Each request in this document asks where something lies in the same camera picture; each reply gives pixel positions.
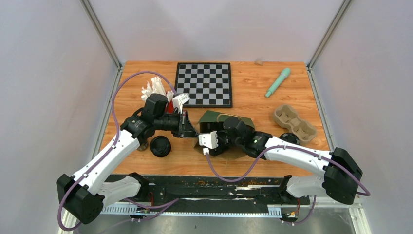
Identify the red straw holder cup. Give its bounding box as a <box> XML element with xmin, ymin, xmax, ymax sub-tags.
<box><xmin>166</xmin><ymin>101</ymin><xmax>174</xmax><ymax>114</ymax></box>

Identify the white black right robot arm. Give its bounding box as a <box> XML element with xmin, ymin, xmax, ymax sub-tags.
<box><xmin>198</xmin><ymin>117</ymin><xmax>371</xmax><ymax>205</ymax></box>

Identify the black white chessboard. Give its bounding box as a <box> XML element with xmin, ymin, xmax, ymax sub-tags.
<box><xmin>175</xmin><ymin>62</ymin><xmax>233</xmax><ymax>108</ymax></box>

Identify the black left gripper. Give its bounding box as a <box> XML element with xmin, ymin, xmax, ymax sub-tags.
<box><xmin>155</xmin><ymin>109</ymin><xmax>199</xmax><ymax>138</ymax></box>

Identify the white wrapped straws bundle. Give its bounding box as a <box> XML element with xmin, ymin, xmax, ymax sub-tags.
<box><xmin>141</xmin><ymin>76</ymin><xmax>174</xmax><ymax>102</ymax></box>

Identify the cardboard cup carrier tray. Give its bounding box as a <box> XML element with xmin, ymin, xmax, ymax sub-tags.
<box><xmin>273</xmin><ymin>104</ymin><xmax>318</xmax><ymax>144</ymax></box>

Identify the small brown wood block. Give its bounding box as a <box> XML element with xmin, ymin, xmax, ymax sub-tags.
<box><xmin>254</xmin><ymin>60</ymin><xmax>264</xmax><ymax>66</ymax></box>

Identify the green paper bag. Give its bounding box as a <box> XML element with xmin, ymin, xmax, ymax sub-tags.
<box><xmin>195</xmin><ymin>110</ymin><xmax>255</xmax><ymax>148</ymax></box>

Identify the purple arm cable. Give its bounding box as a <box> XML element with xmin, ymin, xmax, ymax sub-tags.
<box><xmin>205</xmin><ymin>145</ymin><xmax>371</xmax><ymax>225</ymax></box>
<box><xmin>57</xmin><ymin>71</ymin><xmax>180</xmax><ymax>232</ymax></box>

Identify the mint green handle tool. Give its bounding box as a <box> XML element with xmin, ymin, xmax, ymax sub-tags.
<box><xmin>264</xmin><ymin>68</ymin><xmax>291</xmax><ymax>98</ymax></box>

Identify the black lid stack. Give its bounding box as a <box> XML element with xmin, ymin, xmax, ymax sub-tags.
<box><xmin>150</xmin><ymin>136</ymin><xmax>171</xmax><ymax>157</ymax></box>

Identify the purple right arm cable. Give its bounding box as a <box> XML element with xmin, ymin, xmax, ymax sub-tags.
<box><xmin>205</xmin><ymin>145</ymin><xmax>371</xmax><ymax>225</ymax></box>

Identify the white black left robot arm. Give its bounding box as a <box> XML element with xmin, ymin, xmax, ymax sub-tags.
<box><xmin>56</xmin><ymin>94</ymin><xmax>198</xmax><ymax>224</ymax></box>

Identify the black cup lid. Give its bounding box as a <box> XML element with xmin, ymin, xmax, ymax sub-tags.
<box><xmin>279</xmin><ymin>132</ymin><xmax>300</xmax><ymax>145</ymax></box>

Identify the black cup stack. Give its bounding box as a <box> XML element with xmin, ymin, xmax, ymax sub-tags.
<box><xmin>137</xmin><ymin>141</ymin><xmax>149</xmax><ymax>151</ymax></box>

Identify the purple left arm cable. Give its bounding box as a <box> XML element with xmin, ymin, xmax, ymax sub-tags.
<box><xmin>57</xmin><ymin>71</ymin><xmax>180</xmax><ymax>232</ymax></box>

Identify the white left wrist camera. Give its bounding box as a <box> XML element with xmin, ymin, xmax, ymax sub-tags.
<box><xmin>172</xmin><ymin>93</ymin><xmax>190</xmax><ymax>113</ymax></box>

